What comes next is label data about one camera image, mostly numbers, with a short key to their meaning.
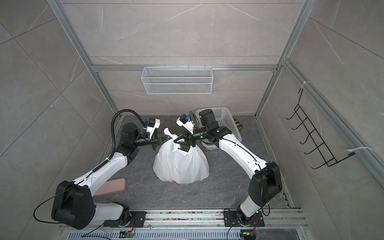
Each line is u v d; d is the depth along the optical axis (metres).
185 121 0.62
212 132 0.60
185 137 0.64
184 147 0.73
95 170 0.48
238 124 1.10
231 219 0.73
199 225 0.73
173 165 0.77
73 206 0.41
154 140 0.63
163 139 0.69
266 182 0.43
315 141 0.66
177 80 1.01
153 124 0.61
